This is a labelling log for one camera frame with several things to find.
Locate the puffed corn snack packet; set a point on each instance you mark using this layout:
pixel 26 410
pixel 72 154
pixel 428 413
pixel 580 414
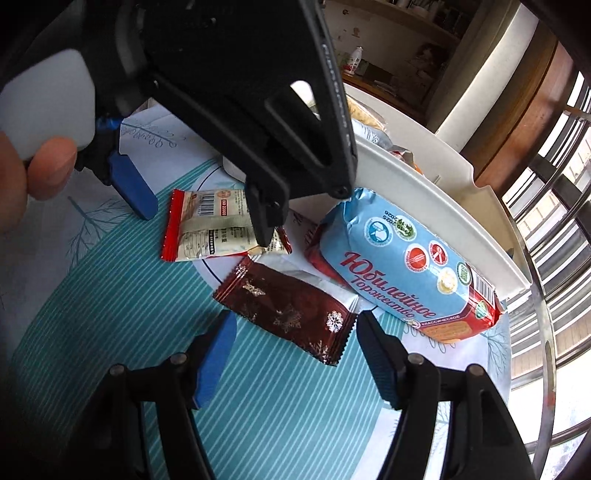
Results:
pixel 364 115

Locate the wooden bookshelf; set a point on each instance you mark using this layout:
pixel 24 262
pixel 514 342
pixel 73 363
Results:
pixel 406 21

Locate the white bottle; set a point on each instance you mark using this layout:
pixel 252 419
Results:
pixel 354 62

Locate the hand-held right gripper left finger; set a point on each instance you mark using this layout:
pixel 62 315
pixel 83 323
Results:
pixel 214 364

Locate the white column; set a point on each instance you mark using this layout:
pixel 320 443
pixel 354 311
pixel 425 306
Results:
pixel 480 78

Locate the metal window bars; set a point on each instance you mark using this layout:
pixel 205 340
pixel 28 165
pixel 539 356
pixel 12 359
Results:
pixel 547 378

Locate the white packet with red ends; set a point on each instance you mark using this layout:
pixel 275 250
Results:
pixel 207 226

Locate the blue biscuit pack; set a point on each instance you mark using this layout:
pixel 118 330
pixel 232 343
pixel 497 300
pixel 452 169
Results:
pixel 406 267

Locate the brown snowflake snack packet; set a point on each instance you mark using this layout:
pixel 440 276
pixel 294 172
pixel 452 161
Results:
pixel 286 309

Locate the white plastic bin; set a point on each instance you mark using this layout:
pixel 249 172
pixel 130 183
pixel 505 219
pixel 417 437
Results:
pixel 438 207

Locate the wooden window frame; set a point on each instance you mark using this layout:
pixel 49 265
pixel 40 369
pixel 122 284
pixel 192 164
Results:
pixel 531 115

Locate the small doll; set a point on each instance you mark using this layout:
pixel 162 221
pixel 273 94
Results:
pixel 431 57

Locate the person's left hand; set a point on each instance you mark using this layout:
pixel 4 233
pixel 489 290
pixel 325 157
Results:
pixel 46 168

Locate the wooden desk with drawers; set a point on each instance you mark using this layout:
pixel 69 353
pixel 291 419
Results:
pixel 401 99

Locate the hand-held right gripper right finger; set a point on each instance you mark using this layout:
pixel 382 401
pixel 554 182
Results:
pixel 376 364

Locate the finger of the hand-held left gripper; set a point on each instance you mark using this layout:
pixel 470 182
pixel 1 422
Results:
pixel 265 221
pixel 134 184

